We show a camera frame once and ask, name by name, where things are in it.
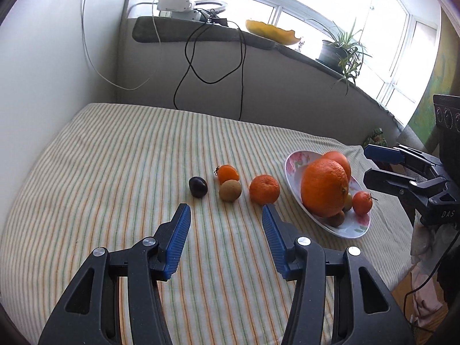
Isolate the small mandarin with stem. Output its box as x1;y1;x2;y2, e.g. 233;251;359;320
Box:
352;191;373;216

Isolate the large smooth orange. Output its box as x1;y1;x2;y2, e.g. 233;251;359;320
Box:
322;151;352;181

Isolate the brown kiwi-like fruit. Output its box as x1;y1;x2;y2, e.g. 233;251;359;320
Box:
326;210;345;227

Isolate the floral white plate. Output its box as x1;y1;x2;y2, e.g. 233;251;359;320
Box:
285;150;373;239

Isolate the large dimpled orange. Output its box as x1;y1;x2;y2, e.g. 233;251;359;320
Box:
300;158;348;217

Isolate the yellow green fruit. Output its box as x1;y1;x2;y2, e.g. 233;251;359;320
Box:
342;193;353;213

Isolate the dark plum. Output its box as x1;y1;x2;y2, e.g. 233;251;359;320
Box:
189;176;208;199

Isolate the brown longan fruit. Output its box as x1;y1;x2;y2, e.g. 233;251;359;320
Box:
219;179;242;202

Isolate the small orange tomato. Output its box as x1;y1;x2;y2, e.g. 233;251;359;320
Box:
214;164;239;185

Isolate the striped tablecloth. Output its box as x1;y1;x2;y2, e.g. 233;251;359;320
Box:
0;102;414;345

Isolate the potted spider plant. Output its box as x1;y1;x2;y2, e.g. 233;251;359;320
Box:
313;20;371;95

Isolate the yellow bowl on sill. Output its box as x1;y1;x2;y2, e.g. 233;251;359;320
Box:
246;20;300;46

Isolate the white power strip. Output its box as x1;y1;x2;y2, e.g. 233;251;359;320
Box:
157;0;201;21

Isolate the right camera box black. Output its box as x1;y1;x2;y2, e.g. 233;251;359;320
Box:
433;94;460;177

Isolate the black cable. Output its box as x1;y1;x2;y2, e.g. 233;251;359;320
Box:
172;17;248;122

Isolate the ring light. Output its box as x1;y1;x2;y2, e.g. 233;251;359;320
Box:
194;0;227;20

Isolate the white cable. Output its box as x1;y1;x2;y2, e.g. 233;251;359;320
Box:
80;0;163;92

